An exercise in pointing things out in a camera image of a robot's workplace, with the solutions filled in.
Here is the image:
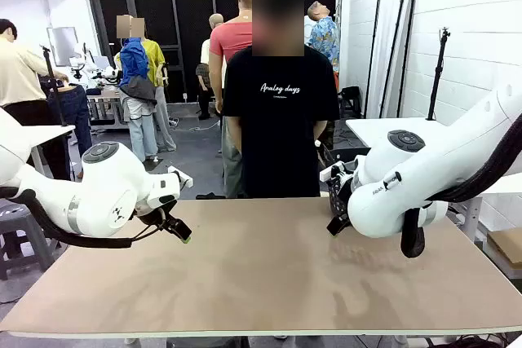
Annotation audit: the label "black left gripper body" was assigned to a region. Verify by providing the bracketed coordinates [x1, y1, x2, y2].
[134, 205, 169, 227]

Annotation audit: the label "person's right forearm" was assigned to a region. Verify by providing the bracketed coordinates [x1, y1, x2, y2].
[227, 116, 245, 154]

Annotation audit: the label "person's left forearm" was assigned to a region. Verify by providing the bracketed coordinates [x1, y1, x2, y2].
[314, 119, 329, 148]

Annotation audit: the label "black mesh basket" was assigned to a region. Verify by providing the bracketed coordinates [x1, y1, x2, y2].
[327, 162, 356, 221]

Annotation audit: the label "person in black t-shirt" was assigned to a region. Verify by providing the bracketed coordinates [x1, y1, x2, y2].
[222, 0, 342, 199]

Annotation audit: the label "black chair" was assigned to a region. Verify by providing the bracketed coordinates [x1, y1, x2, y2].
[339, 86, 363, 119]

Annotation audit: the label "dark blue jeans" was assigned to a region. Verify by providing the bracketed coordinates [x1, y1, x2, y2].
[46, 83, 93, 158]

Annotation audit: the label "grey plastic stool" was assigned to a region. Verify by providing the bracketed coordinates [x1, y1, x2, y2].
[0, 199, 63, 282]

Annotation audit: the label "mannequin in yellow shirt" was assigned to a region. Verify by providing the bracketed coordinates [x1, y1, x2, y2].
[140, 17, 179, 153]

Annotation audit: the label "brown cardboard box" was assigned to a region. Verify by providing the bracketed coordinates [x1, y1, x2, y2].
[487, 227, 522, 270]

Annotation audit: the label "tall black tripod stand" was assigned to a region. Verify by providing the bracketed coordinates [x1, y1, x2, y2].
[426, 26, 452, 121]

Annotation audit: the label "person in cream shirt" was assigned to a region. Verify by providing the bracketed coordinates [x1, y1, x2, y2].
[0, 18, 73, 181]

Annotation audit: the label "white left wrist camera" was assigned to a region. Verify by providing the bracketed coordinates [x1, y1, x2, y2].
[167, 165, 194, 191]

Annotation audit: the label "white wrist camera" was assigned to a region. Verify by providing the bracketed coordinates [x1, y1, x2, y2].
[167, 165, 194, 191]
[319, 161, 347, 182]

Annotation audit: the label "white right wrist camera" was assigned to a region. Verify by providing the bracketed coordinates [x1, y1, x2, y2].
[319, 161, 347, 182]

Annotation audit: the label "black left arm cable bundle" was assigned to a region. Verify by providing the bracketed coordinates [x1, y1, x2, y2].
[0, 187, 134, 249]

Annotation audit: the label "wall whiteboard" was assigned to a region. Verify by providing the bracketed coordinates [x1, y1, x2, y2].
[46, 26, 81, 68]

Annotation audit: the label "black backdrop frame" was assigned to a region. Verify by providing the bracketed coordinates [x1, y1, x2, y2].
[365, 0, 422, 120]

